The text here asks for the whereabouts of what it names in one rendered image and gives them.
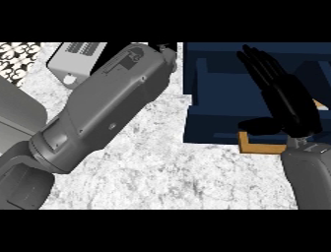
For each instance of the navy blue cabinet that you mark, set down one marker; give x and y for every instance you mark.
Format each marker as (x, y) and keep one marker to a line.
(211, 50)

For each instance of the large grey flat appliance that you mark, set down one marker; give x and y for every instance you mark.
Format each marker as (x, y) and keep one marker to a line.
(6, 111)

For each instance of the navy blue drawer front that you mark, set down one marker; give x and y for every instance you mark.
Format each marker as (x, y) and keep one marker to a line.
(211, 126)

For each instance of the navy blue open drawer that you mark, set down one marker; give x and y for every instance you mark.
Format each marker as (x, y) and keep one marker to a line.
(226, 90)

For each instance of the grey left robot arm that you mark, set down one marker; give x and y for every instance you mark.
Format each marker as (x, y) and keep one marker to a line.
(109, 98)

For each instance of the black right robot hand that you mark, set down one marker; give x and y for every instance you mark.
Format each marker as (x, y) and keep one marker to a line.
(290, 98)

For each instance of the pale grey box appliance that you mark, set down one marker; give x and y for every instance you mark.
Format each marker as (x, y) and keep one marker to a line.
(74, 62)

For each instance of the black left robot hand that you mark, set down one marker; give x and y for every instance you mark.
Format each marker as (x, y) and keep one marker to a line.
(166, 46)

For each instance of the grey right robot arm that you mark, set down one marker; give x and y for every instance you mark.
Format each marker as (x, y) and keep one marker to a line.
(321, 177)

